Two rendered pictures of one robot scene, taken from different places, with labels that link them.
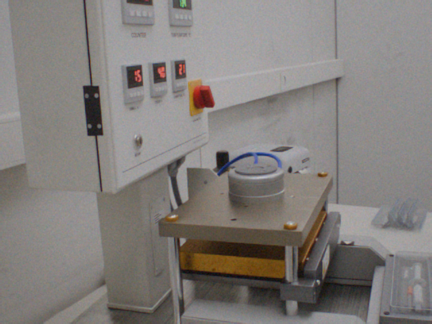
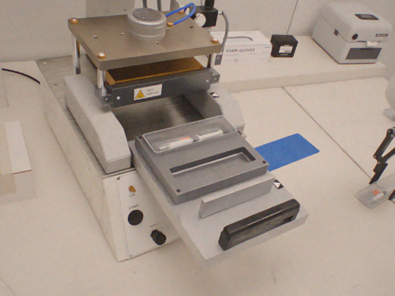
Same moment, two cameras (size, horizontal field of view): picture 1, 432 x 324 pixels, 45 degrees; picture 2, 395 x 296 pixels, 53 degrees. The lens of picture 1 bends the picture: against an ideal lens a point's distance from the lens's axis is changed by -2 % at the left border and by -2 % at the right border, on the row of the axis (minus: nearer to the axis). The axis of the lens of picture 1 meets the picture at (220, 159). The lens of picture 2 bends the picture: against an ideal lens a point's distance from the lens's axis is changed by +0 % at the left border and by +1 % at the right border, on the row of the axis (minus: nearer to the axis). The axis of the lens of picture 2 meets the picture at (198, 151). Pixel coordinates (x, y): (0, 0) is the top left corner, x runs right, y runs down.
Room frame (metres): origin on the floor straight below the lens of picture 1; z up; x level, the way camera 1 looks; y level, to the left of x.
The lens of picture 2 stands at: (0.15, -0.59, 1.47)
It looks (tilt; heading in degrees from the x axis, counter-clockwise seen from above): 40 degrees down; 32
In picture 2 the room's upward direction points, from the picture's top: 11 degrees clockwise
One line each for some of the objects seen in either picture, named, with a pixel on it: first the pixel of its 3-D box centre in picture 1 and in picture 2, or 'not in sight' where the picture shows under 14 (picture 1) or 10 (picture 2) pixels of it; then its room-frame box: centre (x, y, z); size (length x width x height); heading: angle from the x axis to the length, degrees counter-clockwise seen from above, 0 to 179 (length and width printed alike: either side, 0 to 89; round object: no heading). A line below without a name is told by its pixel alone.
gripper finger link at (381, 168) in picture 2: not in sight; (378, 174); (1.14, -0.56, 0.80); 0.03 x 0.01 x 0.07; 164
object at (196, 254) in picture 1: (259, 222); (148, 50); (0.74, -0.05, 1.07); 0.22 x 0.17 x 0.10; 160
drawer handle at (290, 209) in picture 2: not in sight; (261, 222); (0.58, -0.47, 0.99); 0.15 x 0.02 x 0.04; 160
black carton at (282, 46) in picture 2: not in sight; (282, 46); (1.54, -0.01, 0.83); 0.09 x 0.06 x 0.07; 144
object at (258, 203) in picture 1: (239, 207); (147, 35); (0.76, -0.03, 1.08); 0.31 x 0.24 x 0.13; 160
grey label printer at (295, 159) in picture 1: (270, 172); (351, 32); (1.81, -0.17, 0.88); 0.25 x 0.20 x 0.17; 56
